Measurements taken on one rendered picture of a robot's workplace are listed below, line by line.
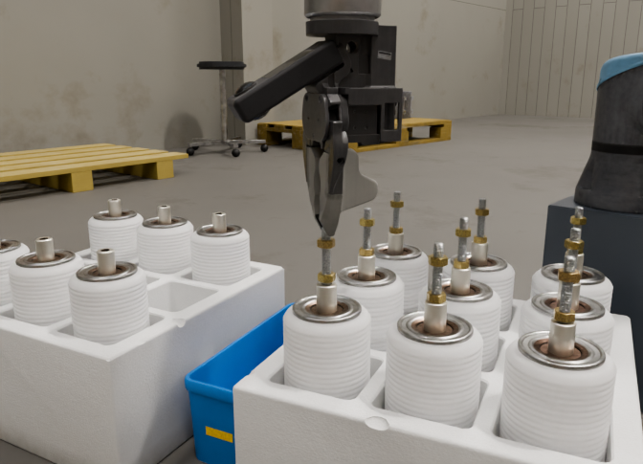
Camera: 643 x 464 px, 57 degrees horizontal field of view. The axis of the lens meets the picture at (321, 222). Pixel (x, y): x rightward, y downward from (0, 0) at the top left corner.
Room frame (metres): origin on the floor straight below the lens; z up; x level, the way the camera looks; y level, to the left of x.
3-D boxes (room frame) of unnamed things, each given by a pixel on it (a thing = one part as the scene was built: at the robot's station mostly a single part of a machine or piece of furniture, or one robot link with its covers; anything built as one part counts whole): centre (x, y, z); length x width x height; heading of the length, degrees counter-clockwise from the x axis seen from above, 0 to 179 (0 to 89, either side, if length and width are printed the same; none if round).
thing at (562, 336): (0.50, -0.22, 0.26); 0.02 x 0.02 x 0.03
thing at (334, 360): (0.60, -0.01, 0.16); 0.10 x 0.10 x 0.18
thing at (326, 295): (0.60, -0.01, 0.26); 0.02 x 0.02 x 0.03
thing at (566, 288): (0.50, -0.22, 0.30); 0.01 x 0.01 x 0.08
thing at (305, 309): (0.60, -0.01, 0.25); 0.08 x 0.08 x 0.01
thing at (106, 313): (0.72, 0.28, 0.16); 0.10 x 0.10 x 0.18
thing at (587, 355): (0.50, -0.22, 0.25); 0.08 x 0.08 x 0.01
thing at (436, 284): (0.55, -0.11, 0.30); 0.01 x 0.01 x 0.08
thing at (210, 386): (0.80, 0.07, 0.06); 0.30 x 0.11 x 0.12; 154
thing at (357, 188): (0.59, -0.03, 0.38); 0.06 x 0.03 x 0.09; 110
